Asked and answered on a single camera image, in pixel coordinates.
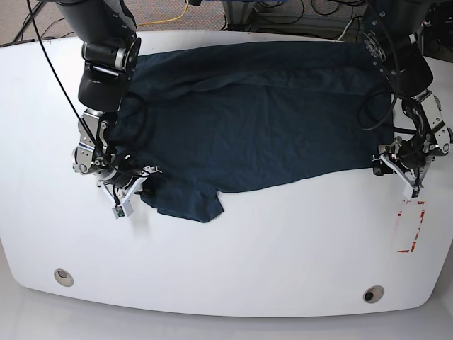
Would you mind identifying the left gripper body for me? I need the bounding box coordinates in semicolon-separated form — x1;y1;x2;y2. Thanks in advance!
400;155;432;177

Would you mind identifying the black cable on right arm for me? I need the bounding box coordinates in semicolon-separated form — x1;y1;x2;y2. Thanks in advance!
26;0;149;178

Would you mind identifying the dark blue t-shirt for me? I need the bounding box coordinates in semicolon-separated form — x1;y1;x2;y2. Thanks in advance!
110;41;394;223

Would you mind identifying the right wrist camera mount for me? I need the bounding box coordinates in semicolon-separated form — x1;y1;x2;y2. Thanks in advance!
96;166;162;219

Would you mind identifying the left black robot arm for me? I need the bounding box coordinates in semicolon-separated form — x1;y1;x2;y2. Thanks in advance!
363;1;452;184

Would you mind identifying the table cable grommet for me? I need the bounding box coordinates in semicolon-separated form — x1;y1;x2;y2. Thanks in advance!
54;268;74;288
363;285;385;304

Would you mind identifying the yellow cable on floor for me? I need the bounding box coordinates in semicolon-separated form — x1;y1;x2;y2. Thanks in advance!
136;0;188;29

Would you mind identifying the right table cable grommet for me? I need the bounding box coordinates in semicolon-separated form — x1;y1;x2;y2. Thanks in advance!
363;285;385;304

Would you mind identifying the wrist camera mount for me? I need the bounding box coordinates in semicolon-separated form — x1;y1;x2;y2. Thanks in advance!
96;166;162;219
372;142;428;200

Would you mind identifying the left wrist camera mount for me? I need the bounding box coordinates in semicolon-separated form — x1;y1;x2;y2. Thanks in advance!
372;142;428;200

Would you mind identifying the red tape rectangle marking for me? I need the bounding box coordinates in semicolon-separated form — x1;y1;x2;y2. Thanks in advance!
393;200;426;254

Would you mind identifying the left table cable grommet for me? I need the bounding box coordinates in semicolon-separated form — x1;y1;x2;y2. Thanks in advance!
54;268;74;288

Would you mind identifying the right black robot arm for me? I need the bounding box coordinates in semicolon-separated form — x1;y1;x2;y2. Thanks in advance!
56;1;151;194

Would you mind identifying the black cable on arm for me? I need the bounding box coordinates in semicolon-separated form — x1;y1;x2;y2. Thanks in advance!
359;88;401;132
26;0;149;178

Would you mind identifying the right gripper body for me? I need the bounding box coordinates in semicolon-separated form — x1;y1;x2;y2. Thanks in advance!
104;171;135;193

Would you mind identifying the white cable on floor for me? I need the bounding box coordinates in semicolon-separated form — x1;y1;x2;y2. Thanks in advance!
335;19;355;42

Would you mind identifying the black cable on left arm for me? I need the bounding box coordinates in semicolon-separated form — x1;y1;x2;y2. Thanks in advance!
359;88;401;132

